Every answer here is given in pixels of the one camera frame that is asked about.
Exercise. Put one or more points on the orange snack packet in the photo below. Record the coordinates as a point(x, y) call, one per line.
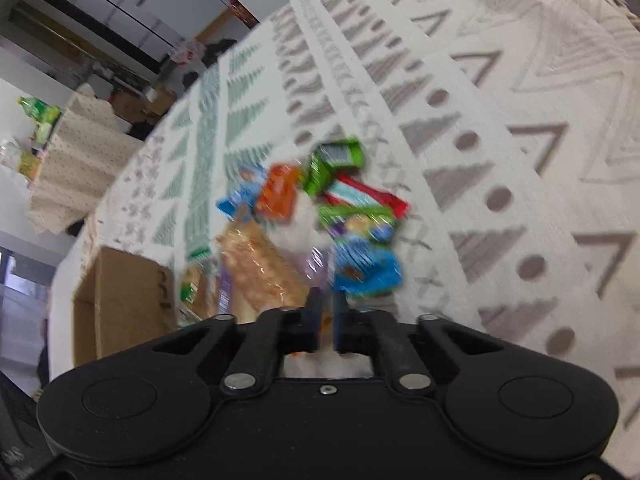
point(277, 192)

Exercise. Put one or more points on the bright green snack packet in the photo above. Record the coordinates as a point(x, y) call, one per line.
point(320, 175)

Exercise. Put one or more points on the lilac clear wrapper packet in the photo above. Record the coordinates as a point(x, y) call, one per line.
point(315, 265)

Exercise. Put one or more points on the patterned white blanket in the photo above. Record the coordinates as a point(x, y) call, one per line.
point(500, 60)

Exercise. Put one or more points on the brown cardboard box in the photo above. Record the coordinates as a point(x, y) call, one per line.
point(127, 102)

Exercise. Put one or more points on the green plastic bottle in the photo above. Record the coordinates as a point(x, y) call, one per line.
point(40, 109)

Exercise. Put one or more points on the white panelled cabinet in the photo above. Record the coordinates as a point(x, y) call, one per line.
point(150, 10)

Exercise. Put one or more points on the yellow drink bottle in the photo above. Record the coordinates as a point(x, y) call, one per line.
point(28, 166)

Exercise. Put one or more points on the table with dotted tablecloth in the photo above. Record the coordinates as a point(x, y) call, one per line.
point(75, 160)

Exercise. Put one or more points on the large blue snack packet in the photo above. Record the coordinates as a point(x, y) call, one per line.
point(370, 265)

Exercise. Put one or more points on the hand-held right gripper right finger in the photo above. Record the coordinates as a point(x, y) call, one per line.
point(340, 321)

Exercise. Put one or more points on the green purple snack packet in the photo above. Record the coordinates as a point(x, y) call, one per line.
point(350, 220)

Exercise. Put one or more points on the red white plastic bag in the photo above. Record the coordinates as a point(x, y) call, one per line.
point(187, 51)

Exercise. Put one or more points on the small blue snack packet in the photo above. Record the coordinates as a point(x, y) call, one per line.
point(240, 192)

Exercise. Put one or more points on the clear plastic bottle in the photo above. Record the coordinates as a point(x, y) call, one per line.
point(9, 155)

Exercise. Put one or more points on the red hanging decoration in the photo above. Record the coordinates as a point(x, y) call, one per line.
point(245, 12)

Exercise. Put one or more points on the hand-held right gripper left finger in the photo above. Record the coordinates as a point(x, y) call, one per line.
point(316, 320)

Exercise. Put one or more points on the clear bread packet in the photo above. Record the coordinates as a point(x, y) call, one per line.
point(260, 270)

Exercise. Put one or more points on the small green snack packet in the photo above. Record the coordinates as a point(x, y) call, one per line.
point(192, 285)

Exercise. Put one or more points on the black bag pile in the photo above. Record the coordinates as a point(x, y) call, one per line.
point(218, 51)

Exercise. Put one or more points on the red white snack packet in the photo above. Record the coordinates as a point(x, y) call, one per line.
point(370, 197)

